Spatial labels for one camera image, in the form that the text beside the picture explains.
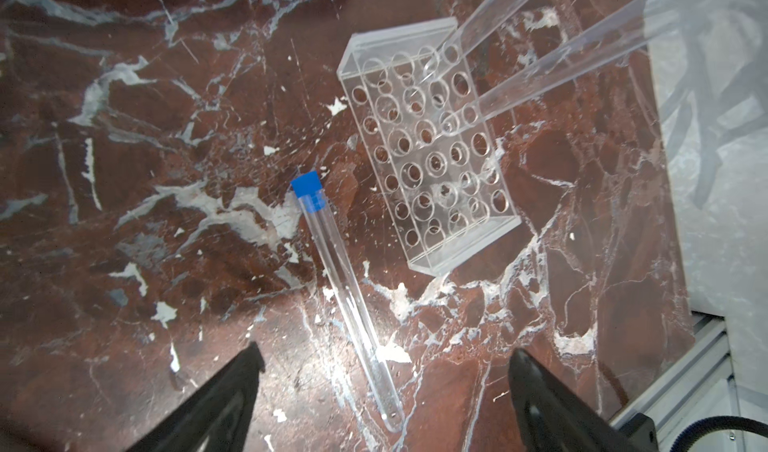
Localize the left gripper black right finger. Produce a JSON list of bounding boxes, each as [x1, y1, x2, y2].
[[508, 348, 630, 451]]

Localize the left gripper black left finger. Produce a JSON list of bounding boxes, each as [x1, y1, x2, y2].
[[130, 342, 265, 451]]

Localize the blue capped test tube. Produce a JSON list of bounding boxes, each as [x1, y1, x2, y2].
[[477, 0, 709, 119], [439, 0, 529, 64], [291, 171, 405, 432]]

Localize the clear acrylic test tube rack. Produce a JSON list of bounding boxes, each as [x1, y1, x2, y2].
[[337, 18, 521, 276]]

